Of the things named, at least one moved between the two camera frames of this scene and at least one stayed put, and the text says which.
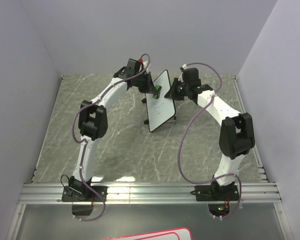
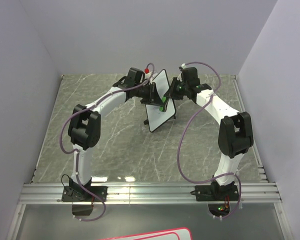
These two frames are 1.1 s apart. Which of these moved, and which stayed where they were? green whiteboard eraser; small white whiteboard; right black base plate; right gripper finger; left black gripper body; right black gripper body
Moved: left black gripper body; green whiteboard eraser
Stayed: right black gripper body; right black base plate; right gripper finger; small white whiteboard
